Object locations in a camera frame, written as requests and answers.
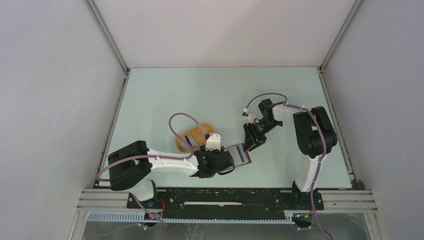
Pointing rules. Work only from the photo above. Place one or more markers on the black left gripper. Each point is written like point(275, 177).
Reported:
point(202, 149)

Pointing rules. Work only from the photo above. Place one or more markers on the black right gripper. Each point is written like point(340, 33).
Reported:
point(250, 139)

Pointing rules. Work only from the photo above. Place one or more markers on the white striped credit cards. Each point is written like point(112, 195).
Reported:
point(239, 156)

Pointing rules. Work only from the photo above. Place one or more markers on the brown leather card holder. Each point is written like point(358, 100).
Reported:
point(230, 168)

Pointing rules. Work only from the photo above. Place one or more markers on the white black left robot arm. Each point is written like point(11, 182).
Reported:
point(130, 166)

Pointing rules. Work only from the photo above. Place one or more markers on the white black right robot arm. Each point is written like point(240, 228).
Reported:
point(315, 135)

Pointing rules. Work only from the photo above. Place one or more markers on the orange plastic tray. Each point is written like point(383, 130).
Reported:
point(194, 136)

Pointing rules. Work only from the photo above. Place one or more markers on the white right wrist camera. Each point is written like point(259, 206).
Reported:
point(251, 117)

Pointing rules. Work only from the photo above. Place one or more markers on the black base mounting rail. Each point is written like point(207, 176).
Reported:
point(232, 204)

